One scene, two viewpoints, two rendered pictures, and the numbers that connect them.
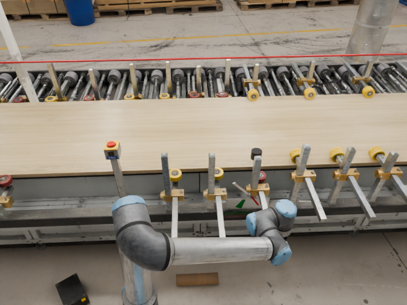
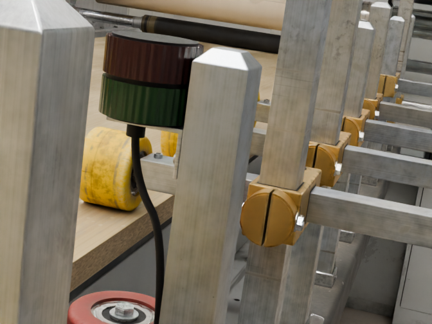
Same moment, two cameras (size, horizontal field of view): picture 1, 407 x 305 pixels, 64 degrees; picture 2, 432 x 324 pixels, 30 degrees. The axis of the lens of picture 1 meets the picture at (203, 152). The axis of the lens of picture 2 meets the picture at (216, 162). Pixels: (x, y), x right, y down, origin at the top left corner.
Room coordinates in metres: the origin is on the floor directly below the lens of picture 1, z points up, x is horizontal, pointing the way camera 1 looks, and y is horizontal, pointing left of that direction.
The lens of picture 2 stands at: (1.15, 0.17, 1.15)
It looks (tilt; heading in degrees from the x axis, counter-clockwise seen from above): 13 degrees down; 287
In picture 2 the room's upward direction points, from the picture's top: 8 degrees clockwise
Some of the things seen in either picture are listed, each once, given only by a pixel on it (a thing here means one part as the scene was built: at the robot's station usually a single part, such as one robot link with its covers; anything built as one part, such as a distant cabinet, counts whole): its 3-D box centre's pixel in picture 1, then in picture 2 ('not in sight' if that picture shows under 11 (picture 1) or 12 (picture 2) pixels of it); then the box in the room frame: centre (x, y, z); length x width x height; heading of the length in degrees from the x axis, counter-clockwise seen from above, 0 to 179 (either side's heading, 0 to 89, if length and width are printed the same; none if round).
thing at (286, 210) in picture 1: (284, 215); not in sight; (0.89, -0.35, 1.13); 0.10 x 0.09 x 0.12; 110
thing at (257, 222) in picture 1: (262, 223); not in sight; (0.84, -0.25, 1.14); 0.12 x 0.12 x 0.09; 20
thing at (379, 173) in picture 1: (387, 173); (347, 128); (1.33, -1.07, 0.95); 0.13 x 0.06 x 0.05; 93
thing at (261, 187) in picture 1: (257, 189); not in sight; (1.30, -0.32, 0.85); 0.13 x 0.06 x 0.05; 93
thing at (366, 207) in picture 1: (352, 182); (375, 162); (1.26, -0.84, 0.95); 0.50 x 0.04 x 0.04; 3
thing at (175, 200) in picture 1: (175, 208); not in sight; (1.18, 0.16, 0.82); 0.43 x 0.03 x 0.04; 3
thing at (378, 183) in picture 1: (379, 182); (337, 178); (1.33, -1.04, 0.87); 0.03 x 0.03 x 0.48; 3
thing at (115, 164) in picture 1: (120, 184); not in sight; (1.26, 0.47, 0.93); 0.05 x 0.05 x 0.45; 3
